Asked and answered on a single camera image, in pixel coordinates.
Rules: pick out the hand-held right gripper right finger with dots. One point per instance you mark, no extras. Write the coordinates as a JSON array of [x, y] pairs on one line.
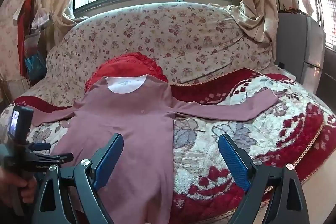
[[233, 161]]

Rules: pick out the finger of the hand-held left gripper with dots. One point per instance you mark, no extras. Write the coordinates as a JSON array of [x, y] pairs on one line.
[[39, 146], [55, 157]]

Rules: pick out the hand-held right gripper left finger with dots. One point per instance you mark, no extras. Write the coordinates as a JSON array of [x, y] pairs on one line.
[[110, 158]]

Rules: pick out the pink long-sleeved shirt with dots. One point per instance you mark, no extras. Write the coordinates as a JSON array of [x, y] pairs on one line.
[[126, 121]]

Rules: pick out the person's left hand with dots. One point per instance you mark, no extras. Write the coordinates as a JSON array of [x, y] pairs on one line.
[[27, 188]]

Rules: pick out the red and white floral blanket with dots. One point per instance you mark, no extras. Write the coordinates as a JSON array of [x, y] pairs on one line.
[[223, 119]]

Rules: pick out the blue hanging pouch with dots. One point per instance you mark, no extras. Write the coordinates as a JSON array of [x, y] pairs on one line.
[[35, 66]]

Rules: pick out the red ruffled cushion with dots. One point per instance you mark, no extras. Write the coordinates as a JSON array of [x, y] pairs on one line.
[[126, 64]]

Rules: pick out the small black object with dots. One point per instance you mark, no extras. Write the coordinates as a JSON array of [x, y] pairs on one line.
[[281, 65]]

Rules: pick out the white plastic bag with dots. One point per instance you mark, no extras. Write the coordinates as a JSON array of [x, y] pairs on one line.
[[40, 18]]

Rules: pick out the dark grey box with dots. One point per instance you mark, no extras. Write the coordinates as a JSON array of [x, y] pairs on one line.
[[302, 48]]

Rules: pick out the floral covered sofa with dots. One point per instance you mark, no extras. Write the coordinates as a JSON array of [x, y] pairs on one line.
[[157, 29]]

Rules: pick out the window with metal grille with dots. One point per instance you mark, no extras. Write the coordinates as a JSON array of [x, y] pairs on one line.
[[317, 3]]

